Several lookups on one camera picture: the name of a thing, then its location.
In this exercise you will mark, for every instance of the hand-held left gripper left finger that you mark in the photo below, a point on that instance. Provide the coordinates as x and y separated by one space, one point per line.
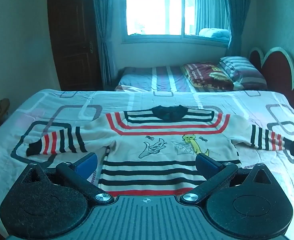
85 166

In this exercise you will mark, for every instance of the blue curtain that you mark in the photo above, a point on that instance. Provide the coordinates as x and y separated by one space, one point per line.
237 17
104 30

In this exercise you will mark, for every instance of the bed with striped sheet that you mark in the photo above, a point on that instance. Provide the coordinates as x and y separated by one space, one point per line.
142 80

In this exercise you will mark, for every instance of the striped pillow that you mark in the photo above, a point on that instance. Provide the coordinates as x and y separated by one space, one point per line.
244 71

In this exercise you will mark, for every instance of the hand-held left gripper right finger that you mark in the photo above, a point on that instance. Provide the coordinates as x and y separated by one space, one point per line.
207 166

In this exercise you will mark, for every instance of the red heart-shaped headboard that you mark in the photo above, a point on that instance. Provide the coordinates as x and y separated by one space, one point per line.
277 70

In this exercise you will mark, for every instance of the window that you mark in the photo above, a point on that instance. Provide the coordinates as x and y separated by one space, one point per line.
154 10

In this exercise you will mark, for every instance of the red folded blanket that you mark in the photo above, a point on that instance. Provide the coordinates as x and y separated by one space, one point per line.
207 76

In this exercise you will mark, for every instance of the dark wooden door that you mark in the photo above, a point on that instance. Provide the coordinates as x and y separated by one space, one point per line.
72 42

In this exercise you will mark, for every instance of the striped cartoon-print child sweater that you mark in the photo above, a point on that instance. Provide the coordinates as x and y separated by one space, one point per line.
162 135

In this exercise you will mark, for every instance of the bed with rectangle-patterned sheet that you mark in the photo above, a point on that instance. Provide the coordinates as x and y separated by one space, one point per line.
69 100

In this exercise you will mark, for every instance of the folded light blue quilt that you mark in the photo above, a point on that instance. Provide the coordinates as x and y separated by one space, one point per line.
214 33

